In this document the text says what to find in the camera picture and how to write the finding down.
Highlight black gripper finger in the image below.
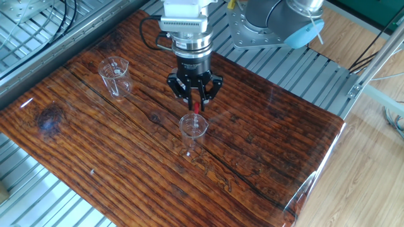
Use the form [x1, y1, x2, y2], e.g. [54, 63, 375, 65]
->
[166, 72, 194, 112]
[197, 73, 225, 112]

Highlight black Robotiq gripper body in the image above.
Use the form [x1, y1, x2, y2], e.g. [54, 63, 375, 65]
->
[175, 54, 213, 84]

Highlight glass dropper with red bulb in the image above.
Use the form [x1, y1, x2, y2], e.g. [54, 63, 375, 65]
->
[189, 101, 201, 132]

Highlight lower glass conical flask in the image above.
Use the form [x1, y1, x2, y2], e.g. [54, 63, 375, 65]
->
[178, 112, 210, 149]

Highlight glass conical flask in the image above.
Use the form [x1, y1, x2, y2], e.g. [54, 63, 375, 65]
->
[178, 112, 210, 149]
[97, 55, 134, 102]

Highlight upper glass conical flask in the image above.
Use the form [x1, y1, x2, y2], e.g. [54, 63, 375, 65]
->
[97, 55, 134, 102]

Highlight glossy wood-grain table mat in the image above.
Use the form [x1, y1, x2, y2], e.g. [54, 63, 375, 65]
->
[0, 9, 347, 227]

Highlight white zip tie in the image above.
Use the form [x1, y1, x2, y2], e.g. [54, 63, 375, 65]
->
[307, 10, 325, 45]

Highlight perforated metal plate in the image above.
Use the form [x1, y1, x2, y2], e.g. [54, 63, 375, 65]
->
[0, 0, 55, 23]

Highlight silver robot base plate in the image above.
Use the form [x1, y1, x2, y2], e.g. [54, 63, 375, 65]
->
[225, 1, 287, 50]

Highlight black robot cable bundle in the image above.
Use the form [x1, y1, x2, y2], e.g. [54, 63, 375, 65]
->
[0, 0, 174, 81]

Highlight thin black cables by post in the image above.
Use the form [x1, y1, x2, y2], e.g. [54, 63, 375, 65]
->
[348, 12, 404, 75]

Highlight aluminium frame post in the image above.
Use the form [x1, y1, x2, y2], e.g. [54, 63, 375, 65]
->
[346, 21, 404, 100]

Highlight grey horizontal frame bar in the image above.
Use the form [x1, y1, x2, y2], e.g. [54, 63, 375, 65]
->
[362, 83, 404, 118]

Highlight thin white cable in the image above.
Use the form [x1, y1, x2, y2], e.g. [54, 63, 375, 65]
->
[369, 72, 404, 82]

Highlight coloured wire bundle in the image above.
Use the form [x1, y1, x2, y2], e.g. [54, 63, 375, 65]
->
[382, 105, 404, 141]

